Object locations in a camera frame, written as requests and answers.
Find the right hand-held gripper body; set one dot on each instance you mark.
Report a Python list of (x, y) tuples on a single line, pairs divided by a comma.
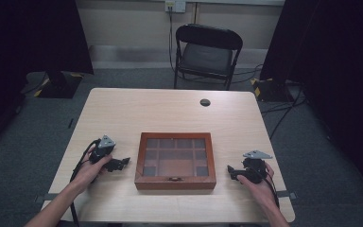
[(255, 168)]

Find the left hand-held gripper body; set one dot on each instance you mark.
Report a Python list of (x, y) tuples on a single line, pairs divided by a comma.
[(102, 152)]

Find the wooden box with glass lid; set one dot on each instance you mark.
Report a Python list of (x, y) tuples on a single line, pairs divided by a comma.
[(175, 179)]

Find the person's right hand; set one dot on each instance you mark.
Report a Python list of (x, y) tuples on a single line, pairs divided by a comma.
[(261, 189)]

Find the person's left hand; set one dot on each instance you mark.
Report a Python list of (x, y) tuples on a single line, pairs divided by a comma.
[(89, 171)]

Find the black stand base striped tape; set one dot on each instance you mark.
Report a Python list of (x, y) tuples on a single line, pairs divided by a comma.
[(60, 86), (269, 90)]

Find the black folding chair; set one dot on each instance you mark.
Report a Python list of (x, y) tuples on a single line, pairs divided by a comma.
[(206, 58)]

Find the black curtain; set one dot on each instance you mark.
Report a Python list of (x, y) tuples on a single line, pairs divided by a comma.
[(337, 78)]

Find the white wall socket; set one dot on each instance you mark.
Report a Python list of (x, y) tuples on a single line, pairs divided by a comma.
[(175, 5)]

